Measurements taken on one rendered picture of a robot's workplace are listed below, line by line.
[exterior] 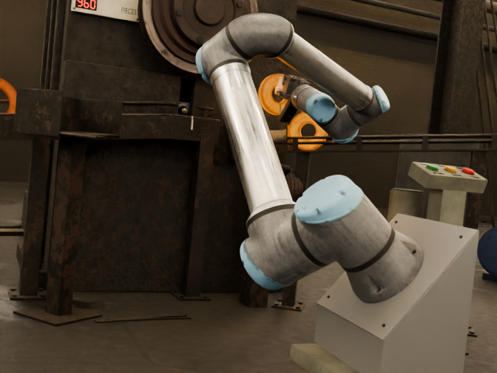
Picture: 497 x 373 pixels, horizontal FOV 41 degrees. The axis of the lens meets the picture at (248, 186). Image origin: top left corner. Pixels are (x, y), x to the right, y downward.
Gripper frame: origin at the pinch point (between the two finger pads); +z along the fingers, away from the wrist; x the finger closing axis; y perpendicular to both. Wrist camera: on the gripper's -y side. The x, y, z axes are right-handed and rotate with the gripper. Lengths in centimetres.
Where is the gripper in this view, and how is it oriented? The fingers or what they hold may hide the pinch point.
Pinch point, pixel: (278, 89)
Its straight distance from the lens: 250.6
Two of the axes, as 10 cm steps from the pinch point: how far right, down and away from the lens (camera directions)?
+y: 2.2, -9.3, -3.0
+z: -3.5, -3.6, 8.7
